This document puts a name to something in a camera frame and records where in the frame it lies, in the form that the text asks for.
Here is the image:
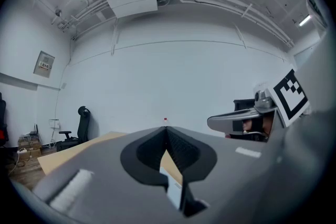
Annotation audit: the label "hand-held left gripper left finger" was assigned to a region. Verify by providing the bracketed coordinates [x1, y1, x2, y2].
[33, 125, 182, 224]

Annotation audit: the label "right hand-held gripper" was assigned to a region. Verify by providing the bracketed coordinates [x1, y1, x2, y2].
[207, 68, 310, 132]

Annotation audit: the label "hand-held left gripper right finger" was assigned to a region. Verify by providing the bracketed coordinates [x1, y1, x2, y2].
[165, 125, 289, 224]

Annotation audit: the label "light wooden table, white legs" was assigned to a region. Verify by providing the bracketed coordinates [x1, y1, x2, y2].
[36, 131, 183, 184]

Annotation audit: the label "cardboard box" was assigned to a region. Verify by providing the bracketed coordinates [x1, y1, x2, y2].
[17, 135, 43, 158]

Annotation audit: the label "black office chair, red cushion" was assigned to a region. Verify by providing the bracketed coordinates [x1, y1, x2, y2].
[0, 91, 9, 149]

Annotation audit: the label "ceiling light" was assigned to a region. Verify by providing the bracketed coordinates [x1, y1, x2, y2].
[298, 14, 312, 27]

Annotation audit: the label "grey wall electrical panel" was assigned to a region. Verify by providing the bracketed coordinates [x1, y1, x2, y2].
[33, 50, 56, 78]

